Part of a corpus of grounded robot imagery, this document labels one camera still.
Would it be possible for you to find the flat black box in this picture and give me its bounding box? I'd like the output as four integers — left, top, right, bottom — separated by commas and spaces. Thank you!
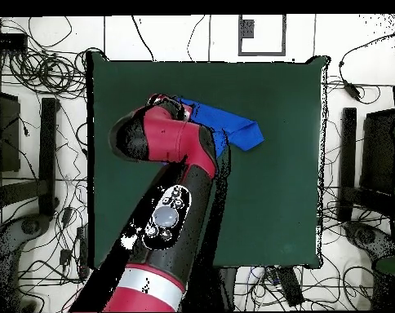
0, 32, 29, 51

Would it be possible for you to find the coiled black cable bundle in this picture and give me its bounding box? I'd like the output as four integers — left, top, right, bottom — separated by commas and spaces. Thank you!
7, 48, 87, 99

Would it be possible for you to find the black power adapter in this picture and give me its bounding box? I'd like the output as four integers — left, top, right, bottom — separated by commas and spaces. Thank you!
342, 79, 363, 100

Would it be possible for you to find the blue shirt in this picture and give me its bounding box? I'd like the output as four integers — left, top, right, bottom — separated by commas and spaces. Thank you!
177, 96, 265, 159

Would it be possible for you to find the grey square floor frame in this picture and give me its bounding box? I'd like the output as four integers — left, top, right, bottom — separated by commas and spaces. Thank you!
237, 14, 287, 57

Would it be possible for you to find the black equipment box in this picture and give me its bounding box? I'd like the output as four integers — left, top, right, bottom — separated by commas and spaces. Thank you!
360, 108, 395, 196
0, 89, 22, 174

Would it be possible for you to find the dark green table cloth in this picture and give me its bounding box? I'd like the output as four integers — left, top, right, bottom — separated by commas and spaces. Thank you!
86, 50, 331, 270

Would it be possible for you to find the black power strip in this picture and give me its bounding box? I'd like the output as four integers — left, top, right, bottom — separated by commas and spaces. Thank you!
277, 267, 305, 307
75, 225, 89, 278

